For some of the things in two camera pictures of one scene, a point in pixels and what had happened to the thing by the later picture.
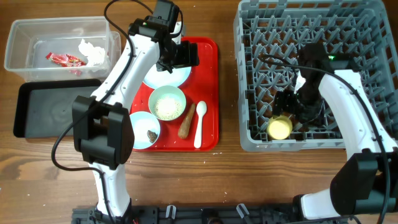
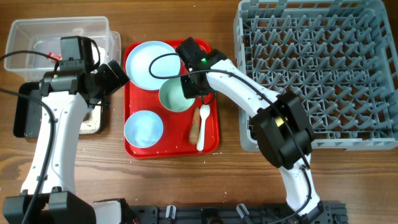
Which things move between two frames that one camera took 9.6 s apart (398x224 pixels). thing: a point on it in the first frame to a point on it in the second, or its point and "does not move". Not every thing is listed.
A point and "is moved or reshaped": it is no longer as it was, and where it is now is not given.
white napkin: x=96 y=55 does not move
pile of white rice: x=168 y=108 is moved or reshaped
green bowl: x=166 y=91 to x=172 y=97
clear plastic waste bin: x=72 y=48 does not move
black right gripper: x=282 y=103 to x=188 y=93
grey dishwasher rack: x=269 y=35 does not move
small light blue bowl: x=147 y=129 does not move
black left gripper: x=188 y=57 to x=113 y=83
